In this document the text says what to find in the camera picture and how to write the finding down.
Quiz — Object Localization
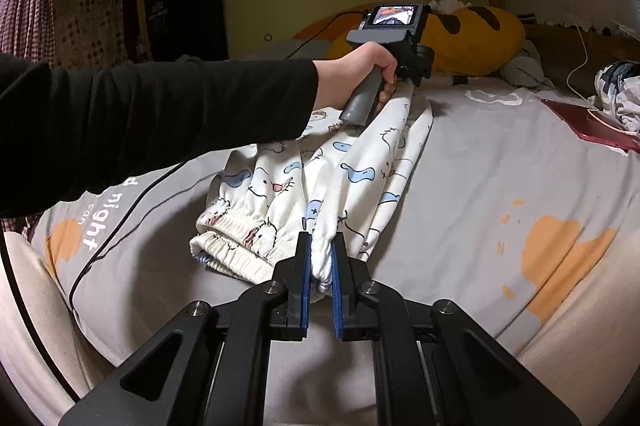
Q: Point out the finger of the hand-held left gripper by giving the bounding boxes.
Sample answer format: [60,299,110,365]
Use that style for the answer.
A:
[400,44,433,89]

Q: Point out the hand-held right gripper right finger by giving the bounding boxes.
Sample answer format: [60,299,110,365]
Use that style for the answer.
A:
[331,231,583,426]

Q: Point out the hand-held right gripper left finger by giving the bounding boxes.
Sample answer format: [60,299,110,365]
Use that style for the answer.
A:
[59,231,313,426]

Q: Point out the white cat print pants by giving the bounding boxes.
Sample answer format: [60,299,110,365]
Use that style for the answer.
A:
[189,78,435,299]

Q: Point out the person's left forearm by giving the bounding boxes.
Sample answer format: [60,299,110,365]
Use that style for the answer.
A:
[0,50,321,219]

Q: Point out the white crumpled cloth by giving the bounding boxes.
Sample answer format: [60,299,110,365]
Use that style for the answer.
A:
[430,0,473,14]

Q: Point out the orange bread-shaped pillow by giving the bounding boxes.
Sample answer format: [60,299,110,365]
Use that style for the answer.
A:
[327,6,526,76]

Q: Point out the grey-green crumpled cloth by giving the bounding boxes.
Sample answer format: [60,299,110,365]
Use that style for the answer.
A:
[500,40,553,89]

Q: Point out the red phone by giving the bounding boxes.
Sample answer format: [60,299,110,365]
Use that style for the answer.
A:
[541,98,640,154]

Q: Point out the black and white patterned cloth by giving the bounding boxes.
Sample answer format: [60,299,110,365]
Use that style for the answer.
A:
[594,60,640,134]

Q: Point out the black hanging garment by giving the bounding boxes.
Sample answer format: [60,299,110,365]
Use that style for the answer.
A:
[145,0,223,61]

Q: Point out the cream cloth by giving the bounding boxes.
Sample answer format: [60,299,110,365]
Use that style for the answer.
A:
[515,246,640,407]
[0,231,103,426]

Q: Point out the beige patchwork floral curtain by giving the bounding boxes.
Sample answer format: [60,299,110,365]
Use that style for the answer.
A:
[52,0,128,69]

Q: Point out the black cable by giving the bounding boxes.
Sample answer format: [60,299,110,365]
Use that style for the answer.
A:
[285,10,373,61]

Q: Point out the white cable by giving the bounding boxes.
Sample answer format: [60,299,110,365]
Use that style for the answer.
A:
[567,23,640,139]

